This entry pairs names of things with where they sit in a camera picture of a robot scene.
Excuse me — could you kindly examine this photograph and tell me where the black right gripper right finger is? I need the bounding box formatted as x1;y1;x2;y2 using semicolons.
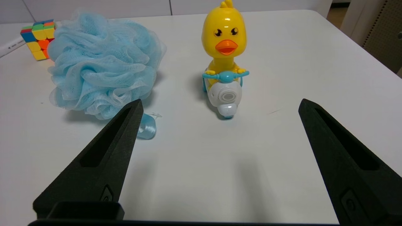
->
298;98;402;226

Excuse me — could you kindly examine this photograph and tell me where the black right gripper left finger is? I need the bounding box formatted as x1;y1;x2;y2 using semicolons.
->
33;99;144;219

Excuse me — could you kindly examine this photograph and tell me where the light blue bath loofah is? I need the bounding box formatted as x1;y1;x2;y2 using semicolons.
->
47;8;167;140

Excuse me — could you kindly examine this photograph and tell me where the multicoloured puzzle cube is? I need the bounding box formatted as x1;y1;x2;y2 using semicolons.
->
20;19;57;61

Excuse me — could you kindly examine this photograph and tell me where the white marker pen black cap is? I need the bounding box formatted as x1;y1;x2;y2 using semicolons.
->
0;36;26;58

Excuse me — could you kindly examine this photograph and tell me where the yellow duck scooter toy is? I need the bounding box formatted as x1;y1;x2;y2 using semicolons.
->
201;0;250;119

